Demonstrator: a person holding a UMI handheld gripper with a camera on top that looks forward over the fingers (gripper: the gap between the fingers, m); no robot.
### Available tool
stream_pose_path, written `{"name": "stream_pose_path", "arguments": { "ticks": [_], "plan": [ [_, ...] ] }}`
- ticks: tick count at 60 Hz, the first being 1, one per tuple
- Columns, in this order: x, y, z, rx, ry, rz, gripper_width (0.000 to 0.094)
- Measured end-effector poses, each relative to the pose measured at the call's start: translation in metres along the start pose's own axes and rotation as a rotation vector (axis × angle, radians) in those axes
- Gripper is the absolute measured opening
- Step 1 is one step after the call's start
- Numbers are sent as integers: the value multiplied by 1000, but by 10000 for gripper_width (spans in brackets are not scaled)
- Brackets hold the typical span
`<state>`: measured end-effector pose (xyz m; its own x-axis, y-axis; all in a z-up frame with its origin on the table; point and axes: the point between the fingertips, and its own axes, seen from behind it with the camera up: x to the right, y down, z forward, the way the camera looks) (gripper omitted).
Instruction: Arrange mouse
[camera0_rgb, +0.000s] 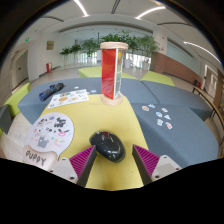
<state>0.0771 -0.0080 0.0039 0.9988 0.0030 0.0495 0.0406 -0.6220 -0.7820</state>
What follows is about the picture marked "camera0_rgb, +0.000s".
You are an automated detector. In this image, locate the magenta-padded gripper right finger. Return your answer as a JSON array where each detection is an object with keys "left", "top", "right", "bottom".
[{"left": 131, "top": 143, "right": 183, "bottom": 187}]

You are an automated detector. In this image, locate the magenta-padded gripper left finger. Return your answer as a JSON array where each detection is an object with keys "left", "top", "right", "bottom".
[{"left": 49, "top": 144, "right": 98, "bottom": 188}]

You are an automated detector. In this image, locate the black computer mouse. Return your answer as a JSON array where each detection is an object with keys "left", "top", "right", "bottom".
[{"left": 89, "top": 130, "right": 127, "bottom": 164}]

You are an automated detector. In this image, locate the white round cartoon mouse pad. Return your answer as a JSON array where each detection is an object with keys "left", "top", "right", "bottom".
[{"left": 22, "top": 112, "right": 76, "bottom": 172}]

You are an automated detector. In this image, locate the white sticker sheet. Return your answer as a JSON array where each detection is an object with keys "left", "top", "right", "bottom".
[{"left": 47, "top": 88, "right": 90, "bottom": 110}]

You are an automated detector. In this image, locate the folded dark blue umbrella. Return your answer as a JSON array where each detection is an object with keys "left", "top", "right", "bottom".
[{"left": 38, "top": 82, "right": 65, "bottom": 102}]

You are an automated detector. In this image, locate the dark grey seat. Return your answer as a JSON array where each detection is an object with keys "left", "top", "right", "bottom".
[{"left": 0, "top": 104, "right": 14, "bottom": 135}]

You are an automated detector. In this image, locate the wooden framed chair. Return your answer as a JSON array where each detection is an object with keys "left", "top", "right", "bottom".
[{"left": 192, "top": 83, "right": 224, "bottom": 134}]

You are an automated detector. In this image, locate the lime green upholstered bench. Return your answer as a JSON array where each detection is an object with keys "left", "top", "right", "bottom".
[
  {"left": 139, "top": 70, "right": 176, "bottom": 87},
  {"left": 78, "top": 65, "right": 138, "bottom": 80},
  {"left": 2, "top": 82, "right": 32, "bottom": 118}
]

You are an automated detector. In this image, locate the red cylinder with wooden caps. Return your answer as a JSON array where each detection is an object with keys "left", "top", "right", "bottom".
[{"left": 99, "top": 41, "right": 129, "bottom": 107}]

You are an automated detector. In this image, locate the red fire extinguisher box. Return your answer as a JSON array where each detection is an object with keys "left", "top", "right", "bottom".
[{"left": 45, "top": 62, "right": 54, "bottom": 74}]

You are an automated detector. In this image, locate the group of potted plants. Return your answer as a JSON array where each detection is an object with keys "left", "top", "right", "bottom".
[{"left": 59, "top": 29, "right": 161, "bottom": 71}]

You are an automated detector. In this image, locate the group of ceiling light strips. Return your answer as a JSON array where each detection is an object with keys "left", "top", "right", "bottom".
[{"left": 73, "top": 0, "right": 223, "bottom": 66}]

